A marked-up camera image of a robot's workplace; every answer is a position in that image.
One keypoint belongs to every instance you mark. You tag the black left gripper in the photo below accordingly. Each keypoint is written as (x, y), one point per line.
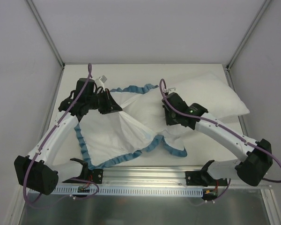
(105, 106)

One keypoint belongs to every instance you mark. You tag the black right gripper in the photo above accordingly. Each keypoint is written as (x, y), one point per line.
(169, 115)

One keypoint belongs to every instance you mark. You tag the white pillowcase with blue ruffle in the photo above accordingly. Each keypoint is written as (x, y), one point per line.
(108, 140)

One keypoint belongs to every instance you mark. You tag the white pillow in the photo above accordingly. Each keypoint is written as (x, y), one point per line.
(210, 92)

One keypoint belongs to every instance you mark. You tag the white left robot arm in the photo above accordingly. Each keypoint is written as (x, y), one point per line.
(36, 170)

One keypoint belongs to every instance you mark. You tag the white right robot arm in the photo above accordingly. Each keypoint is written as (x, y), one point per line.
(251, 163)

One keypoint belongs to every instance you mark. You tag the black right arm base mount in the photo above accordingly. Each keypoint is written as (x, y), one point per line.
(202, 178)

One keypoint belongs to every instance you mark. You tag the aluminium mounting rail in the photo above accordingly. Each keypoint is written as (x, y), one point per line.
(148, 176)

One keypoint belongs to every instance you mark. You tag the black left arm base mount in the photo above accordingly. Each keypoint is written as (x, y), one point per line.
(94, 175)

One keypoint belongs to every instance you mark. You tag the white slotted cable duct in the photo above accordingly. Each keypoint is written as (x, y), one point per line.
(129, 191)

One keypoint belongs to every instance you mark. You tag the left aluminium frame post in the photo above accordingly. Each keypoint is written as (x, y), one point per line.
(35, 12)

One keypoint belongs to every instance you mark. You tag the aluminium frame post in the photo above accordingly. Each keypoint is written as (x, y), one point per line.
(35, 12)
(257, 18)

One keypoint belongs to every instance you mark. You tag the right aluminium frame post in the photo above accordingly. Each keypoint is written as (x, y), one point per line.
(257, 18)

